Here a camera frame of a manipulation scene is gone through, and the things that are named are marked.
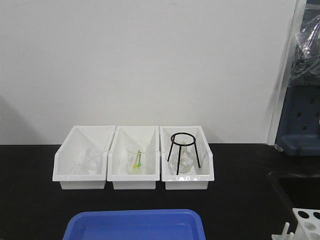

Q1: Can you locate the blue grey pegboard drying rack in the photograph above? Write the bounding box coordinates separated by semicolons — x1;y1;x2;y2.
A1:
275;85;320;156

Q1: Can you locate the white test tube rack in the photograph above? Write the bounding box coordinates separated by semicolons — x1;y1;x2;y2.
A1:
271;208;320;240

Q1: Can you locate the black metal tripod stand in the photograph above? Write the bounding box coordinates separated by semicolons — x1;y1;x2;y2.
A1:
167;132;201;175

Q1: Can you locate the glass flask under tripod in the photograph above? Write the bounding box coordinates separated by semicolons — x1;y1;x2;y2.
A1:
169;144;195;175

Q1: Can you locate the beaker with yellow green droppers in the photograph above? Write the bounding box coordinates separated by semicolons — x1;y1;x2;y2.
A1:
126;146;147;175

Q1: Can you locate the middle white storage bin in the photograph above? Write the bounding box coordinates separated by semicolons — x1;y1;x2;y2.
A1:
107;125;161;190

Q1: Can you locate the white storage bin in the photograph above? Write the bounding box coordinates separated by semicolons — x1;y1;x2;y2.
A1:
107;125;161;190
52;125;116;190
159;126;215;191

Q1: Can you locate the right white storage bin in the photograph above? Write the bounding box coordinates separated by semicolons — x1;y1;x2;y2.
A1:
159;126;215;191

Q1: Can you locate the clear beaker in left bin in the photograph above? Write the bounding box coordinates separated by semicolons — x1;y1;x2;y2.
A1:
71;147;102;175

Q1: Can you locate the left white storage bin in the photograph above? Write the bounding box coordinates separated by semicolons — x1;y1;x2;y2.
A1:
52;125;116;190

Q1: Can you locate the blue plastic tray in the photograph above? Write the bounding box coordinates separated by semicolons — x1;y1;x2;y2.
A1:
63;209;206;240

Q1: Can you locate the clear crumpled plastic wrap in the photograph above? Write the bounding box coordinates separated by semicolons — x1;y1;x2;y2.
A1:
288;3;320;87

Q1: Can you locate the black sink basin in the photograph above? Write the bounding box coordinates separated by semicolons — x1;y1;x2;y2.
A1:
267;171;320;210

